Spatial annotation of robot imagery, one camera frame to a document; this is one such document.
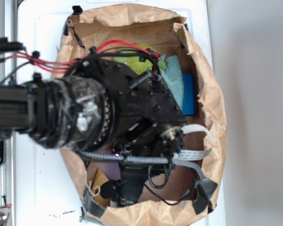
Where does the blue block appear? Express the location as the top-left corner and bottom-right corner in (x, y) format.
(182, 73), (195, 116)

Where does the white ribbon cable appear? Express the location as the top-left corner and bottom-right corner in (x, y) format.
(173, 124), (213, 163)

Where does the light blue towel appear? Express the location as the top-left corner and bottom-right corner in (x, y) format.
(158, 55), (184, 110)

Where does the red wire bundle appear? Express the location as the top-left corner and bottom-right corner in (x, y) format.
(14, 39), (161, 73)

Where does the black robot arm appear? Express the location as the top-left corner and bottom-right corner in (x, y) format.
(0, 40), (186, 206)

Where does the brown paper bag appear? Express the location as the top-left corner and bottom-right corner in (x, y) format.
(57, 3), (227, 226)

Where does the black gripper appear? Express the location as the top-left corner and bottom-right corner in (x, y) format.
(68, 55), (186, 207)

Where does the aluminium frame rail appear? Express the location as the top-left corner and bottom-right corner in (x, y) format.
(0, 0), (17, 226)

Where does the green plush toy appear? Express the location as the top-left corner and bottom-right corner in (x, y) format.
(114, 44), (166, 75)

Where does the grey braided cable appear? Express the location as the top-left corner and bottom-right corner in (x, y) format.
(81, 150), (206, 182)

